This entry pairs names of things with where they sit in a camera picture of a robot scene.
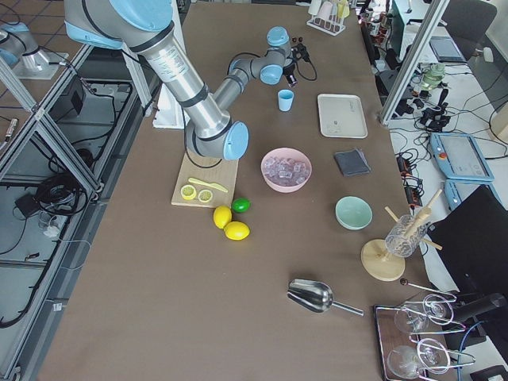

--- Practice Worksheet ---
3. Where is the wine glass tray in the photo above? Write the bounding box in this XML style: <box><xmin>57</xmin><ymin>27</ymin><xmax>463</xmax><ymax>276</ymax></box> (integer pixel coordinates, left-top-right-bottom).
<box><xmin>374</xmin><ymin>304</ymin><xmax>475</xmax><ymax>380</ymax></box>

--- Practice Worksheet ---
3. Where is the green lime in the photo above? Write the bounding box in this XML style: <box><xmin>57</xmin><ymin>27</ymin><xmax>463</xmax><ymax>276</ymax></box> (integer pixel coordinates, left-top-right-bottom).
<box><xmin>231</xmin><ymin>198</ymin><xmax>251</xmax><ymax>214</ymax></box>

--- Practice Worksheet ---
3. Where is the lemon slice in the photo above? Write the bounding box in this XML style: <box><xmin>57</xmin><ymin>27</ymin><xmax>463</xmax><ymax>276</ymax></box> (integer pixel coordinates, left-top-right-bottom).
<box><xmin>198</xmin><ymin>189</ymin><xmax>214</xmax><ymax>203</ymax></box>
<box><xmin>180</xmin><ymin>183</ymin><xmax>197</xmax><ymax>201</ymax></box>

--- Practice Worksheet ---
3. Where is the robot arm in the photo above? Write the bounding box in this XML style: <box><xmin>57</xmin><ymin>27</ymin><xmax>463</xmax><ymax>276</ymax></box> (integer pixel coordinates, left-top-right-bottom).
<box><xmin>213</xmin><ymin>26</ymin><xmax>311</xmax><ymax>109</ymax></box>
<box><xmin>64</xmin><ymin>1</ymin><xmax>249</xmax><ymax>160</ymax></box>

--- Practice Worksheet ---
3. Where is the white wire cup rack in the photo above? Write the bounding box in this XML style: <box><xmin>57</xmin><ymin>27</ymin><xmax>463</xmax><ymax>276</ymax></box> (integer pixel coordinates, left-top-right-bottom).
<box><xmin>306</xmin><ymin>0</ymin><xmax>346</xmax><ymax>37</ymax></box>

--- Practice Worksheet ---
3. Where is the green bowl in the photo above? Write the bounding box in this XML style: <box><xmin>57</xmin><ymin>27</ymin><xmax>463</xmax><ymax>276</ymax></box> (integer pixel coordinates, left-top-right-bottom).
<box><xmin>335</xmin><ymin>196</ymin><xmax>373</xmax><ymax>230</ymax></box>

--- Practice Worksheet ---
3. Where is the pink bowl of ice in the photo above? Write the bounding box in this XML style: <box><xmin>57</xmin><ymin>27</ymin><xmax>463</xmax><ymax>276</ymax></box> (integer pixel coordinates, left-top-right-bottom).
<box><xmin>260</xmin><ymin>148</ymin><xmax>312</xmax><ymax>193</ymax></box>

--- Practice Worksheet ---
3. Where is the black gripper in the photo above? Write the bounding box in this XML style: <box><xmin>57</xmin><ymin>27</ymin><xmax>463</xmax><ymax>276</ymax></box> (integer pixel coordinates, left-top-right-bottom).
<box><xmin>291</xmin><ymin>43</ymin><xmax>310</xmax><ymax>63</ymax></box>

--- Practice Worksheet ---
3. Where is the wooden cutting board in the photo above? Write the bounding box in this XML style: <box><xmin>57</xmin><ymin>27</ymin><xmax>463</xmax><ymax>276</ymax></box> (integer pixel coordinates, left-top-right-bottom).
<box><xmin>171</xmin><ymin>151</ymin><xmax>238</xmax><ymax>209</ymax></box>

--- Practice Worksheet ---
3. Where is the aluminium frame post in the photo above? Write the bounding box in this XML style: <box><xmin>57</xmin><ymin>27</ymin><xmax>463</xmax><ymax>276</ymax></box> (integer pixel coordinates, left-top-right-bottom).
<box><xmin>379</xmin><ymin>0</ymin><xmax>449</xmax><ymax>129</ymax></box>

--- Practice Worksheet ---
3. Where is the yellow plastic cup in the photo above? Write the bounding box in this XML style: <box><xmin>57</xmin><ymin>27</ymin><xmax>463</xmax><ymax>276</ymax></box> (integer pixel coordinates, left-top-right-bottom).
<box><xmin>337</xmin><ymin>0</ymin><xmax>350</xmax><ymax>18</ymax></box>

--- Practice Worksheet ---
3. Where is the grey folded cloth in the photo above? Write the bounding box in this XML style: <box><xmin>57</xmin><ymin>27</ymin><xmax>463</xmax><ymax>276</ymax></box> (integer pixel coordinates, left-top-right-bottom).
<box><xmin>333</xmin><ymin>148</ymin><xmax>371</xmax><ymax>177</ymax></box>

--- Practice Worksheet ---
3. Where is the clear textured glass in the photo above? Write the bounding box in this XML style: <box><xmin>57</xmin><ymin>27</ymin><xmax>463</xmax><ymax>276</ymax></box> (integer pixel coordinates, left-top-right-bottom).
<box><xmin>385</xmin><ymin>214</ymin><xmax>429</xmax><ymax>258</ymax></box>

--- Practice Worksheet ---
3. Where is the white plastic cup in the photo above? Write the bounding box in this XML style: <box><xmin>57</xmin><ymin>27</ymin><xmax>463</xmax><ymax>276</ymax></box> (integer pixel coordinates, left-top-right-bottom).
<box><xmin>308</xmin><ymin>0</ymin><xmax>321</xmax><ymax>16</ymax></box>

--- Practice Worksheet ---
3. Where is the blue teach pendant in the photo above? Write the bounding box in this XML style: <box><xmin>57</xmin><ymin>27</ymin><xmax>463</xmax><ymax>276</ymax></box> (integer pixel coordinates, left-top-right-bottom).
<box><xmin>429</xmin><ymin>133</ymin><xmax>495</xmax><ymax>183</ymax></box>
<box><xmin>444</xmin><ymin>179</ymin><xmax>480</xmax><ymax>211</ymax></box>

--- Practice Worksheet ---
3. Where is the cream rabbit tray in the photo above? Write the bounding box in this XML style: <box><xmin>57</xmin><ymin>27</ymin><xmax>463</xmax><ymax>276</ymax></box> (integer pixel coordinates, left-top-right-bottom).
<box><xmin>317</xmin><ymin>94</ymin><xmax>368</xmax><ymax>139</ymax></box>

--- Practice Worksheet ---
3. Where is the steel ice scoop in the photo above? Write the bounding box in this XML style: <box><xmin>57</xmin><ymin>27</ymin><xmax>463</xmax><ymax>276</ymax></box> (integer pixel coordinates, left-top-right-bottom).
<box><xmin>287</xmin><ymin>279</ymin><xmax>364</xmax><ymax>316</ymax></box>

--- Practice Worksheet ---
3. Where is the yellow lemon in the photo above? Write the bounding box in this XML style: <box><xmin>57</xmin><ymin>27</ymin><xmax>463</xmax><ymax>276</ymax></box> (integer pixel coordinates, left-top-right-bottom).
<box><xmin>224</xmin><ymin>221</ymin><xmax>250</xmax><ymax>241</ymax></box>
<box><xmin>213</xmin><ymin>205</ymin><xmax>233</xmax><ymax>229</ymax></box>

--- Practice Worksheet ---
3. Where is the yellow plastic knife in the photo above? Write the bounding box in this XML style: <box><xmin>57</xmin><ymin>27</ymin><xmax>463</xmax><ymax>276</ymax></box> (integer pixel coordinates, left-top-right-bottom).
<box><xmin>188</xmin><ymin>177</ymin><xmax>229</xmax><ymax>193</ymax></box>

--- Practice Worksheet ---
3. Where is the pink plastic cup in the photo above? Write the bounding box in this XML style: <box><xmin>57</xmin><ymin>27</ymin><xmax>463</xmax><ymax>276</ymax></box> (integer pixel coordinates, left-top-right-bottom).
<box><xmin>317</xmin><ymin>1</ymin><xmax>333</xmax><ymax>22</ymax></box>

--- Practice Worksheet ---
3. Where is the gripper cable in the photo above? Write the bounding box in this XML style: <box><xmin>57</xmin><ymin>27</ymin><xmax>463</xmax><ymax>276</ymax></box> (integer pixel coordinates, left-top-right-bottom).
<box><xmin>291</xmin><ymin>39</ymin><xmax>318</xmax><ymax>82</ymax></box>

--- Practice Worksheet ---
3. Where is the wooden cup tree stand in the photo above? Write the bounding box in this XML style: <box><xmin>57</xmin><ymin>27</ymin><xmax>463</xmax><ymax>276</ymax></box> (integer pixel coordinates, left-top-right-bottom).
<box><xmin>361</xmin><ymin>189</ymin><xmax>442</xmax><ymax>281</ymax></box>

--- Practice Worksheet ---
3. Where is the light blue cup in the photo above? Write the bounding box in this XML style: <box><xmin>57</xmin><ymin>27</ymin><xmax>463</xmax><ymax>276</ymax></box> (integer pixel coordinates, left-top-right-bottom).
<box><xmin>277</xmin><ymin>89</ymin><xmax>294</xmax><ymax>112</ymax></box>

